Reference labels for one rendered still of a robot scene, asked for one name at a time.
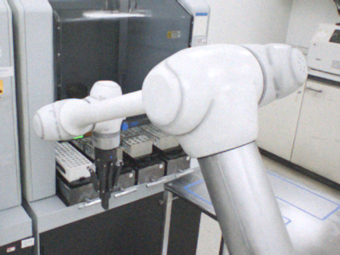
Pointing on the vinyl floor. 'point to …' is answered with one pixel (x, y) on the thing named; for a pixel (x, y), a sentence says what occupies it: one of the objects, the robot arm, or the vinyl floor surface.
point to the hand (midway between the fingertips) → (105, 198)
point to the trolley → (322, 231)
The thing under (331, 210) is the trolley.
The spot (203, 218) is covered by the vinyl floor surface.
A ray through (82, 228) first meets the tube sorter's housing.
